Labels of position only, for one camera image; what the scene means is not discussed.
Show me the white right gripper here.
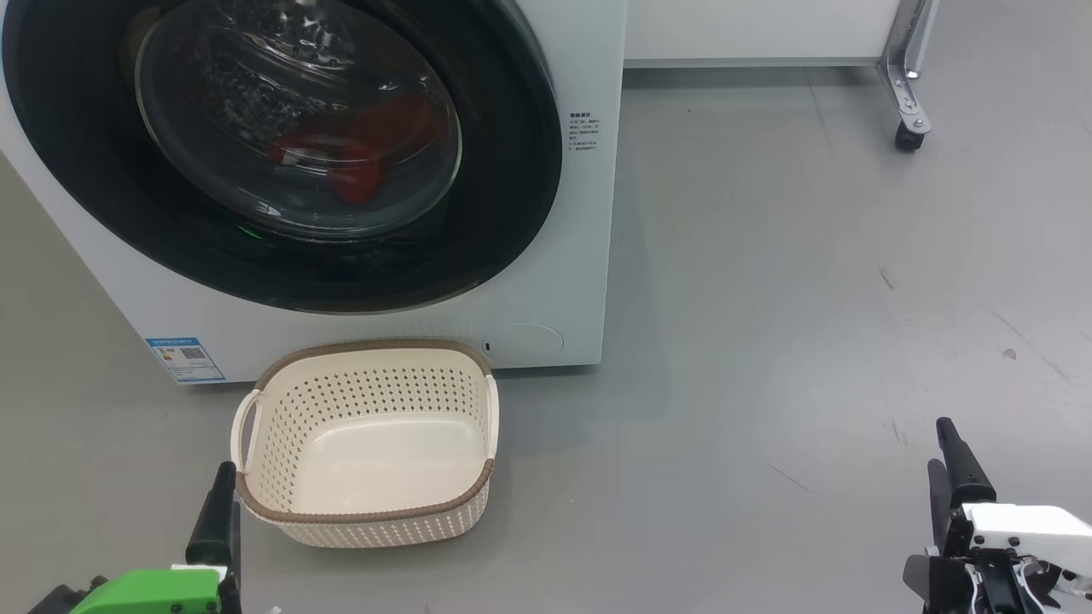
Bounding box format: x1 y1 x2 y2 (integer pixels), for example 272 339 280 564
904 417 1092 614

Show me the cream perforated basket brown rim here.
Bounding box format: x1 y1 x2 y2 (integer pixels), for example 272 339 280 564
230 339 500 549

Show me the blue energy label sticker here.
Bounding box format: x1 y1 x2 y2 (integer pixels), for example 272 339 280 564
145 337 226 385

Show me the white front-load washing machine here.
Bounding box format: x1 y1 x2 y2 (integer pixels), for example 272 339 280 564
0 0 628 386

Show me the red garment with white trim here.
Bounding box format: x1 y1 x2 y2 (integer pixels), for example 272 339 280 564
269 94 446 171

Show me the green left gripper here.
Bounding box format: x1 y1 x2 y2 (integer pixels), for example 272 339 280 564
68 461 242 614

